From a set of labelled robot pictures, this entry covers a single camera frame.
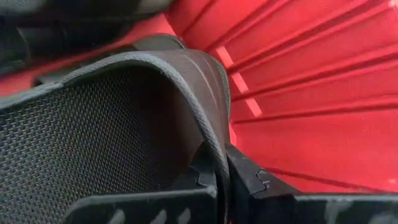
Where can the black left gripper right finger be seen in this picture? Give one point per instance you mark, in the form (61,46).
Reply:
(264,205)

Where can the red plastic bin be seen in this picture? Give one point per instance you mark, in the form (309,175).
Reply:
(311,93)

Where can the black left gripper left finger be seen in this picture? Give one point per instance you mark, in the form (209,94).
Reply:
(140,208)

